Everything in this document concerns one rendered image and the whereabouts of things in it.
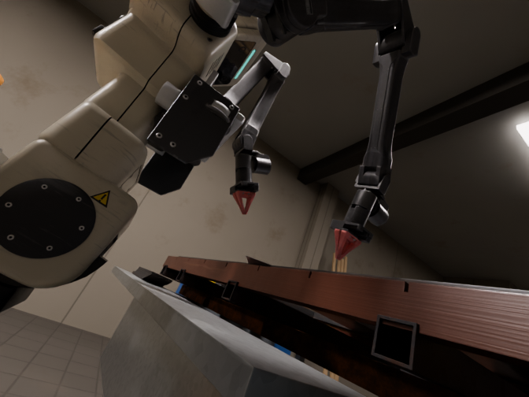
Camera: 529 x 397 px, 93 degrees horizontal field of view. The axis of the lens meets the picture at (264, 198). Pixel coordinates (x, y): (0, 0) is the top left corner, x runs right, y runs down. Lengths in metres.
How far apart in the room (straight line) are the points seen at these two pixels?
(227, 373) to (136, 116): 0.43
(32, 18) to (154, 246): 2.90
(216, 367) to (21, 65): 3.85
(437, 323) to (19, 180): 0.54
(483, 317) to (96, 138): 0.53
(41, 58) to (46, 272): 3.68
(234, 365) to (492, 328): 0.26
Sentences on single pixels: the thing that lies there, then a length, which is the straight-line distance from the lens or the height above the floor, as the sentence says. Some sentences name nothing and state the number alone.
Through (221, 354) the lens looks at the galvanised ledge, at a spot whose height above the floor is 0.67.
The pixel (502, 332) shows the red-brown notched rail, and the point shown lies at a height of 0.79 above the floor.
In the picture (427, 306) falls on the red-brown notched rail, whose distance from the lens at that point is 0.38.
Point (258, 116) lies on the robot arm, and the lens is 0.96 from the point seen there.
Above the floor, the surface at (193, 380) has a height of 0.56.
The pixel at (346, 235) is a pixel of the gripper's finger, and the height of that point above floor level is 0.98.
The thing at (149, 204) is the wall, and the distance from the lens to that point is 3.34.
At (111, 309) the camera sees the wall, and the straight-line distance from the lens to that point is 3.31.
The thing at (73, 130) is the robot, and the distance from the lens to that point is 0.46.
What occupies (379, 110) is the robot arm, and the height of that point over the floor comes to 1.32.
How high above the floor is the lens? 0.71
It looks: 24 degrees up
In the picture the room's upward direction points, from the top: 23 degrees clockwise
